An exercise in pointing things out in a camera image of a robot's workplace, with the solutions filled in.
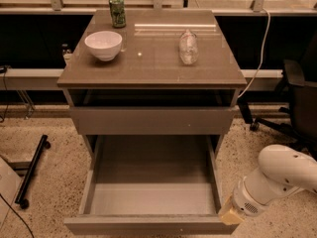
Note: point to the yellowish foam-padded gripper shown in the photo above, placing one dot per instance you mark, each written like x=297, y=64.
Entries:
x=246, y=200

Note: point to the drawer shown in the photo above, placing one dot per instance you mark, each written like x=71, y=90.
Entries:
x=151, y=185

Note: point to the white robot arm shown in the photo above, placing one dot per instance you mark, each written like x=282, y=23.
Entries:
x=281, y=172

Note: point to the grey drawer cabinet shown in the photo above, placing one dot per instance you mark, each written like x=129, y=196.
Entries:
x=146, y=89

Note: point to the black office chair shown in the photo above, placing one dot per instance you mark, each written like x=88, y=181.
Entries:
x=299, y=77

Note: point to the clear plastic water bottle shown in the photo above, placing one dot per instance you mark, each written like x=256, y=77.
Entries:
x=188, y=47

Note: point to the white ceramic bowl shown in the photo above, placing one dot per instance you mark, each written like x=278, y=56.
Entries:
x=104, y=45

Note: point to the black wheeled stand base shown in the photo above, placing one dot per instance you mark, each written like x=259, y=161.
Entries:
x=27, y=169

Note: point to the green soda can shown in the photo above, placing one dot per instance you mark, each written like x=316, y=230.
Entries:
x=117, y=12

